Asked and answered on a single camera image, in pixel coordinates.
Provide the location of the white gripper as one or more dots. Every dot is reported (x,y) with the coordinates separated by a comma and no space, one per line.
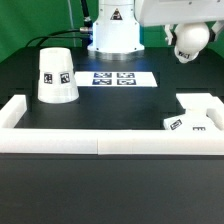
(162,12)

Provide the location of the white lamp bulb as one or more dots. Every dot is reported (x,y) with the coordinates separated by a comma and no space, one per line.
(191,39)

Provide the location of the white lamp base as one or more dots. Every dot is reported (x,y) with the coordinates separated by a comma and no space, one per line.
(203,112)

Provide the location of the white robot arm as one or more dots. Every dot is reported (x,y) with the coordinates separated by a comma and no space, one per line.
(116,32)

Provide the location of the white lamp shade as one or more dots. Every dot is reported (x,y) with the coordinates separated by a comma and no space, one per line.
(56,82)

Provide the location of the white marker sheet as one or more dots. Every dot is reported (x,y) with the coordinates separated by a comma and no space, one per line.
(115,79)

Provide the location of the white U-shaped fence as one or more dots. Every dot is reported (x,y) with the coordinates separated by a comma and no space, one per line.
(100,142)

